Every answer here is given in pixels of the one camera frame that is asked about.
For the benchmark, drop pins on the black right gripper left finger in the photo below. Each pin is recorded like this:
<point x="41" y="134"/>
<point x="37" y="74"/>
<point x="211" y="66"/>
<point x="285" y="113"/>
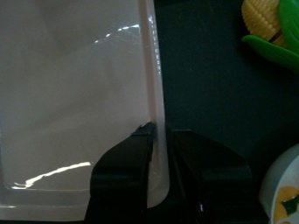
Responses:
<point x="120" y="180"/>

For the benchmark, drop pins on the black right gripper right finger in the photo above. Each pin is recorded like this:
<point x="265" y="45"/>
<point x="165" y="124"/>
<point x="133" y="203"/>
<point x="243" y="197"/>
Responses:
<point x="217" y="180"/>

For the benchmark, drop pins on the pale pink rectangular plate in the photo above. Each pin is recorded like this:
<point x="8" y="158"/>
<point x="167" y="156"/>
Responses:
<point x="77" y="87"/>

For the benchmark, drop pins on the white oval plate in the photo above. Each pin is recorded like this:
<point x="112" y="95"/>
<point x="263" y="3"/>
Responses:
<point x="272" y="180"/>

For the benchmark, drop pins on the toy corn with green husk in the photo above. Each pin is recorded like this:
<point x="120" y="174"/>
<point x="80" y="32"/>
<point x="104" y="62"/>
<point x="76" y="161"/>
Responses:
<point x="260" y="17"/>

